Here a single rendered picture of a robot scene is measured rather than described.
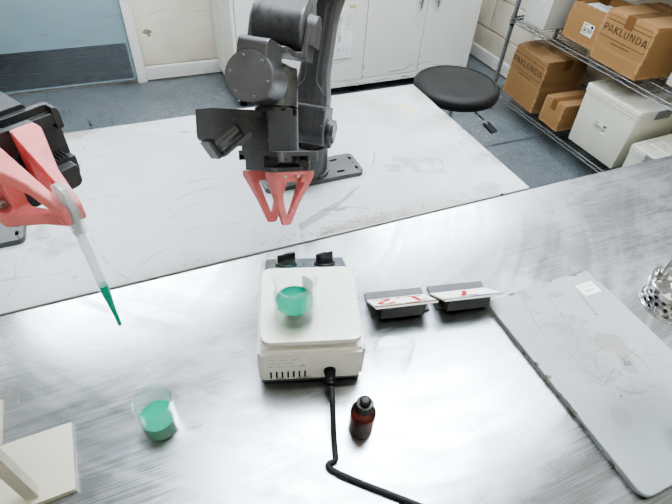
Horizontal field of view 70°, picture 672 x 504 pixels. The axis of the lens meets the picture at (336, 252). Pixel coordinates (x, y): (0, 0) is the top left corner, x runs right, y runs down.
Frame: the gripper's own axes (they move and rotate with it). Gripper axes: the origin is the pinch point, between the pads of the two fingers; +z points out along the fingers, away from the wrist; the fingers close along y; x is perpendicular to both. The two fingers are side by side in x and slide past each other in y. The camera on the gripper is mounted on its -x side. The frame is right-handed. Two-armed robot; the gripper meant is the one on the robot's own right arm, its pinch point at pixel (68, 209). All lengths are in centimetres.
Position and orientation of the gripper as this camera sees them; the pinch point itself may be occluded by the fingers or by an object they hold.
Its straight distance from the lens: 38.7
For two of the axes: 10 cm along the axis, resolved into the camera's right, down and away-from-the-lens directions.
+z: 8.1, 4.5, -3.9
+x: -0.6, 7.1, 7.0
